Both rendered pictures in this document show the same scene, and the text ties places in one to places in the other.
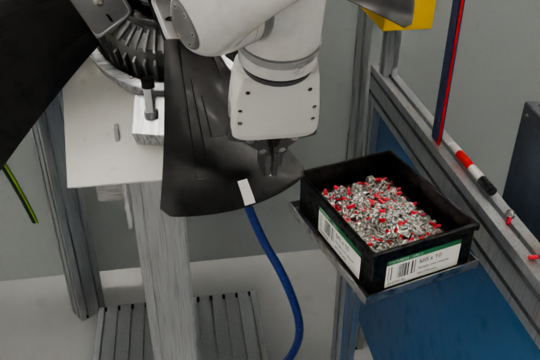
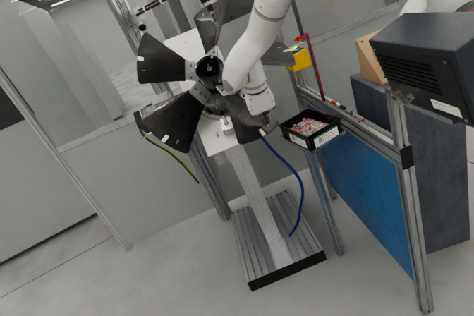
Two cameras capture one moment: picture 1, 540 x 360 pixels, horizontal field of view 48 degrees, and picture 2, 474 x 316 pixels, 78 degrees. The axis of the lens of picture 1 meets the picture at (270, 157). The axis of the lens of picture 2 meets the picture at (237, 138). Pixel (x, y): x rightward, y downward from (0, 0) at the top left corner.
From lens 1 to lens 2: 0.43 m
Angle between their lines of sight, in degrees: 10
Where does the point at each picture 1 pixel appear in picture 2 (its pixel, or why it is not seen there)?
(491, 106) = not seen: hidden behind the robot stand
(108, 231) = (225, 185)
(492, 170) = not seen: hidden behind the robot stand
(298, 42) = (259, 80)
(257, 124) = (257, 108)
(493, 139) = not seen: hidden behind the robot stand
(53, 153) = (197, 159)
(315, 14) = (260, 70)
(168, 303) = (253, 192)
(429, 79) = (326, 85)
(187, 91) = (234, 108)
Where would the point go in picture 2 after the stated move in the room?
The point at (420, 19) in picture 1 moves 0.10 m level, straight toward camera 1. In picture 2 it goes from (305, 63) to (305, 69)
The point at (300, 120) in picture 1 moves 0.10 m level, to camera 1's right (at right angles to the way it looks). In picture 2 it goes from (269, 103) to (295, 93)
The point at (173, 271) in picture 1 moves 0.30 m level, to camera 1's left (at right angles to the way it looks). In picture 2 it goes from (251, 179) to (200, 196)
